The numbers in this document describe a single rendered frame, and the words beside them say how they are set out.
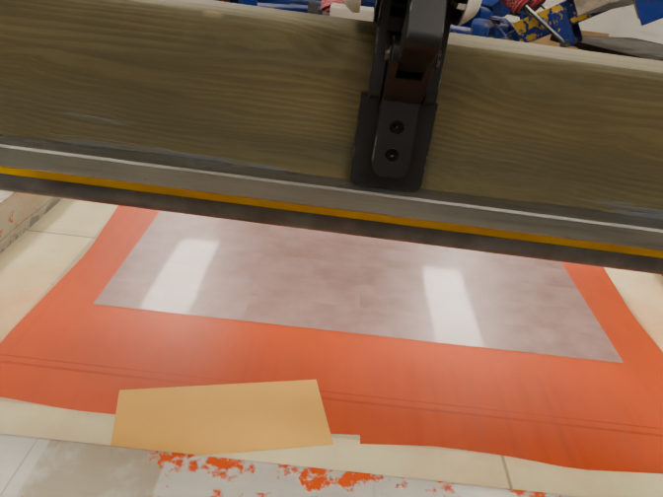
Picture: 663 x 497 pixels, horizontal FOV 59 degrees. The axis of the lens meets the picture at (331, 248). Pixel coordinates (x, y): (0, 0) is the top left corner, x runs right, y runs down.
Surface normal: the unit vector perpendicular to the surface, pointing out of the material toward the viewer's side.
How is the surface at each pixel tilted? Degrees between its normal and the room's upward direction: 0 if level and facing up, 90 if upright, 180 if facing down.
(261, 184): 90
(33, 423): 0
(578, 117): 90
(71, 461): 0
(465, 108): 90
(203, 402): 0
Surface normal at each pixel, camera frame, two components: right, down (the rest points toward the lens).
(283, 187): -0.04, 0.47
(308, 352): 0.11, -0.88
